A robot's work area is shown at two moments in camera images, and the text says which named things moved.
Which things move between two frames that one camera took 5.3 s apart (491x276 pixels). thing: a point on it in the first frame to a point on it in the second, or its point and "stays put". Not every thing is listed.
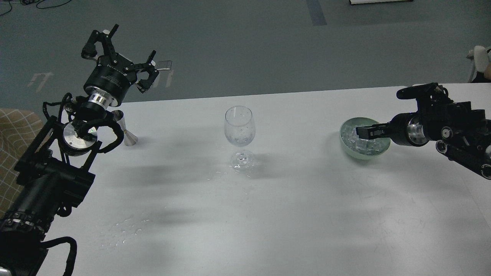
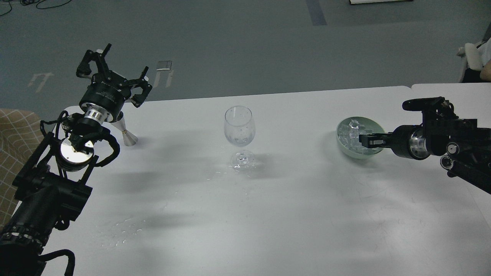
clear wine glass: x=239 y=130 stays put
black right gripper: x=406 y=128 to x=407 y=141
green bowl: x=361 y=148 stays put
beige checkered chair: x=19 y=128 stays put
